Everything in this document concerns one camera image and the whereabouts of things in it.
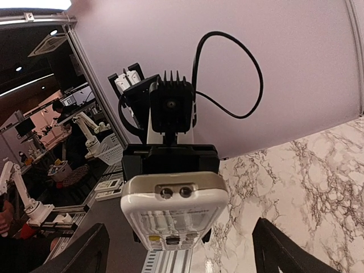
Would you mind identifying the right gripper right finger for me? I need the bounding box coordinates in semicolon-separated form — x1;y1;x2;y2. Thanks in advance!
252;218;337;273

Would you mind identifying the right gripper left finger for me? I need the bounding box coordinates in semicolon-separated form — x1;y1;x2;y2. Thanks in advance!
34;223;110;273

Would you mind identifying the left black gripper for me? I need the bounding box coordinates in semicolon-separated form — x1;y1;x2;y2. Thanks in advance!
121;143;220;245

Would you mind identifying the grey remote control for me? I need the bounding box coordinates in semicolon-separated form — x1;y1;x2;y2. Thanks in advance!
120;171;229;251

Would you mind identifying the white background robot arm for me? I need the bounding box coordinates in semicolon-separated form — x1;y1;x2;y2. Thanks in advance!
72;111;111;159

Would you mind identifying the white plastic basket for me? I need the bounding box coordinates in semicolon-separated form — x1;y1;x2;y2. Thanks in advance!
95;133;123;166

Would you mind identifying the person in background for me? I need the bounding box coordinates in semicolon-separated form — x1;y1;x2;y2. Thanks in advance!
52;100;88;169

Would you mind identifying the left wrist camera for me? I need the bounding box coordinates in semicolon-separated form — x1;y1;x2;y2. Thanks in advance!
147;74;196;146

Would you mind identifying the front aluminium rail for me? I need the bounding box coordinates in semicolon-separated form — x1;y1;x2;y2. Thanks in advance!
141;249;193;273

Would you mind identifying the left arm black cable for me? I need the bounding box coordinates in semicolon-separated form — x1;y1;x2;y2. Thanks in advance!
192;31;264;119

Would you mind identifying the left aluminium frame post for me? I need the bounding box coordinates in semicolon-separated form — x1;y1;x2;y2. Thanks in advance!
344;0;363;117

